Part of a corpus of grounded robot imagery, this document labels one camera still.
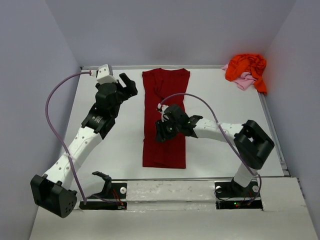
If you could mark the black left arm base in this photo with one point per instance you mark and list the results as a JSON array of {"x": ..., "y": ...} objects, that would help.
[{"x": 113, "y": 200}]

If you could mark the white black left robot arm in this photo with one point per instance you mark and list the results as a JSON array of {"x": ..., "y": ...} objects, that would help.
[{"x": 58, "y": 190}]

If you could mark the orange t-shirt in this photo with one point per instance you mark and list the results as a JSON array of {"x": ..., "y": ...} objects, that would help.
[{"x": 253, "y": 63}]

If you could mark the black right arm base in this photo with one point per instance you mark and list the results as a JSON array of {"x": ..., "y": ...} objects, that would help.
[{"x": 229, "y": 199}]

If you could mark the pink t-shirt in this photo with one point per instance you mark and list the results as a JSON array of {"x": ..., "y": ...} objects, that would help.
[{"x": 243, "y": 80}]

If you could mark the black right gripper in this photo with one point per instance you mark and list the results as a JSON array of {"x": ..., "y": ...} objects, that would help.
[{"x": 161, "y": 131}]

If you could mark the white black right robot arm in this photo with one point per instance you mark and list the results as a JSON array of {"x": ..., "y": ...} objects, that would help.
[{"x": 249, "y": 141}]

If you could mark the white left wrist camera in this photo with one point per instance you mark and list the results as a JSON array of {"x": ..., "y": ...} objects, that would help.
[{"x": 105, "y": 73}]

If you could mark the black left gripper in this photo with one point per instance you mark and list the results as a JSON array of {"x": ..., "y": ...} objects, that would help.
[{"x": 124, "y": 88}]

